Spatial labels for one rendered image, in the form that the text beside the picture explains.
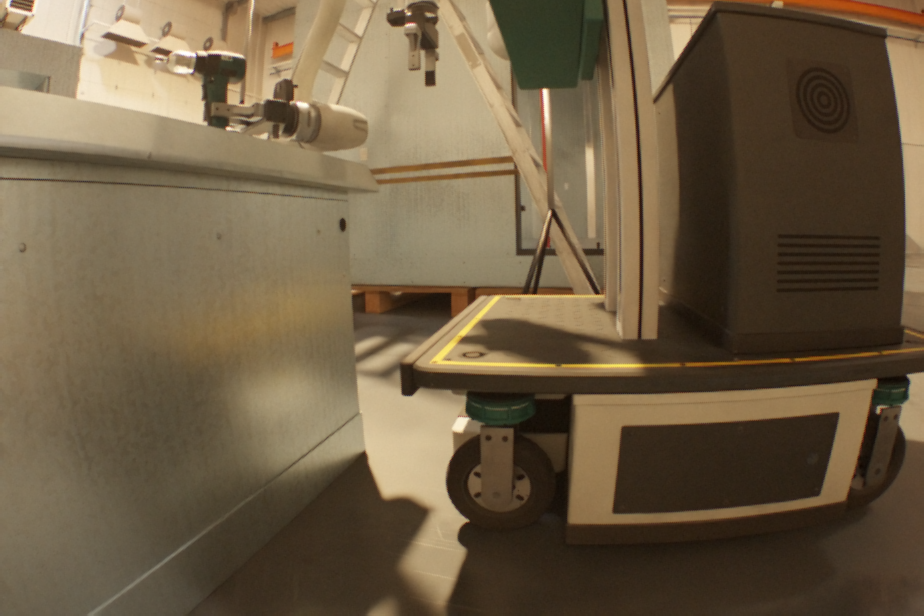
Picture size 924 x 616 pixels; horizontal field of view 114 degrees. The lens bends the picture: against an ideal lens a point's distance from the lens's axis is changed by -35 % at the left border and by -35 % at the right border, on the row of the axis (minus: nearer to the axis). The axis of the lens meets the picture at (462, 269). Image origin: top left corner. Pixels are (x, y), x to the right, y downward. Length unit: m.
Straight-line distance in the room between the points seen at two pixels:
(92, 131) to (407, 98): 2.63
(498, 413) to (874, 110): 0.76
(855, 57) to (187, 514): 1.19
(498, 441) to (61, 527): 0.59
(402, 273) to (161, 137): 2.48
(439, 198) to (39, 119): 2.53
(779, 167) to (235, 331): 0.82
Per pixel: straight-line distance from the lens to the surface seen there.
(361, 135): 1.12
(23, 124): 0.49
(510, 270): 2.71
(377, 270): 3.01
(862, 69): 0.86
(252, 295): 0.74
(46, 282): 0.53
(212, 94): 0.98
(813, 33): 0.82
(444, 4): 2.33
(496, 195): 2.72
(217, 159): 0.63
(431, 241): 2.84
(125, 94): 12.27
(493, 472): 0.74
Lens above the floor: 0.50
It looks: 5 degrees down
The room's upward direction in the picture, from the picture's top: 1 degrees counter-clockwise
